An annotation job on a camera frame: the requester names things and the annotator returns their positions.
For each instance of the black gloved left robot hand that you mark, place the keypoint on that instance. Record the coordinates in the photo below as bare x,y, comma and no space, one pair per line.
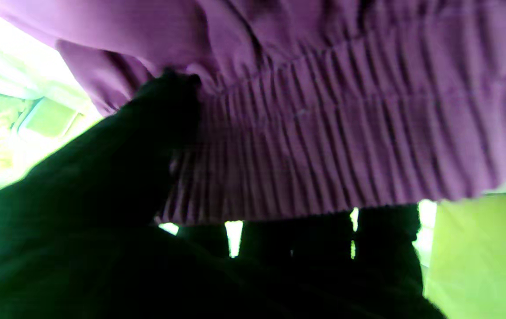
102,230

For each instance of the magenta shorts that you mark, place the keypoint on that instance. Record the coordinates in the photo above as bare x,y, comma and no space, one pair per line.
323,110

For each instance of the kraft paper bag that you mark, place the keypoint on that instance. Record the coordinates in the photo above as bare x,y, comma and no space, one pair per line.
483,252

